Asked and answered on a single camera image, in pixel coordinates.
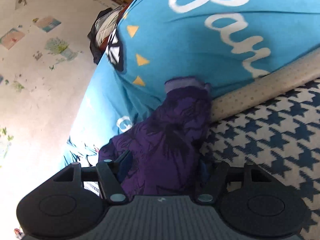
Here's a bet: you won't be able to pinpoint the purple floral red-lined garment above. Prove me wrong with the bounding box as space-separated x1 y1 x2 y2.
99 77 212 198

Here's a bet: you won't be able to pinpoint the houndstooth sofa seat cover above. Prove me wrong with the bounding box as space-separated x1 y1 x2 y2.
82 47 320 240

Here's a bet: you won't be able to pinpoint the blue cartoon print sofa backrest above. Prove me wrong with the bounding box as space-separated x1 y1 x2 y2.
62 0 319 166

